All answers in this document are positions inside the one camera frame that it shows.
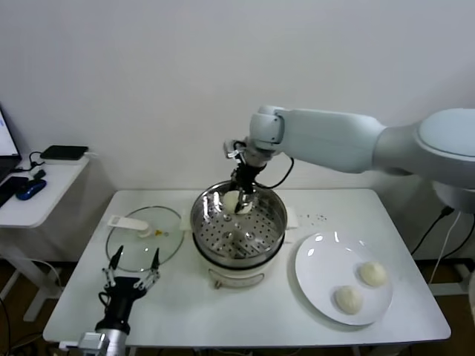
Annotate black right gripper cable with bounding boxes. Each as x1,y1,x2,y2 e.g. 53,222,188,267
255,155,295,190

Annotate scattered dark crumbs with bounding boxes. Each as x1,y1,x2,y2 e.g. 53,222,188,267
299,213,327,227

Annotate glass lid with white handle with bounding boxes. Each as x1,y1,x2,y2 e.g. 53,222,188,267
105,206,186,274

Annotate stainless steel steamer basket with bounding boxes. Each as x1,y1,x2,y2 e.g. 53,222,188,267
190,179,288,268

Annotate white electric cooker base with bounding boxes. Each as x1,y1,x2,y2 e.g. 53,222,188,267
179,207,300,290

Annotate black cable with plug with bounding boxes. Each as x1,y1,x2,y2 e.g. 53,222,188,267
14,151,48,179

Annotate white hanging cable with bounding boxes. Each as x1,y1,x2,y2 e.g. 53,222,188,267
432,213,463,286

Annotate white cable under desk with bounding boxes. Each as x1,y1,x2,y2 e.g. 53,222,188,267
22,259,64,294

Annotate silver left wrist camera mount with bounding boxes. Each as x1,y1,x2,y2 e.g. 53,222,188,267
59,332,108,352

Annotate white side desk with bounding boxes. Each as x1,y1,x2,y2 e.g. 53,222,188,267
0,154,92,323

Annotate large white plate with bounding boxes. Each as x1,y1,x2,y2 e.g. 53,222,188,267
295,231,394,327

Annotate black laptop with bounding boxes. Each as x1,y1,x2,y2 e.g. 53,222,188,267
0,102,23,186

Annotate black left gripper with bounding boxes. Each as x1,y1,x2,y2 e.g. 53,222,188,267
94,244,161,332

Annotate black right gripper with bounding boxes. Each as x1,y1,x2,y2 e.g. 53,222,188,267
229,159,263,215

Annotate black phone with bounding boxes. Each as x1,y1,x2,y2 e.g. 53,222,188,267
0,177,30,208

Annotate flat black box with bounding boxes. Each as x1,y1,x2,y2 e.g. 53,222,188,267
39,145,90,161

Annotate blue computer mouse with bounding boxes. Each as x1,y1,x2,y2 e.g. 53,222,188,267
15,179,48,202

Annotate black power adapter cable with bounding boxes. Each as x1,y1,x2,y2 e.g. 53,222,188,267
410,205,456,257

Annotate thin black cable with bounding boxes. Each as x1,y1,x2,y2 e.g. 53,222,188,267
411,218,475,260

